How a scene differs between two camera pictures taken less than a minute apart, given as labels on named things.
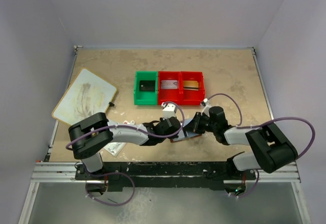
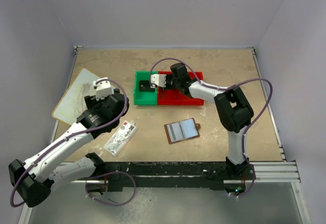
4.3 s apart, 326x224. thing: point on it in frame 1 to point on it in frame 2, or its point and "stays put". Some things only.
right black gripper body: x=195 y=123 to x=160 y=87
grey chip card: x=147 y=85 stays put
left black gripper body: x=177 y=126 to x=89 y=100
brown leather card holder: x=190 y=134 stays put
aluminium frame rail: x=65 y=172 stays put
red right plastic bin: x=192 y=98 stays put
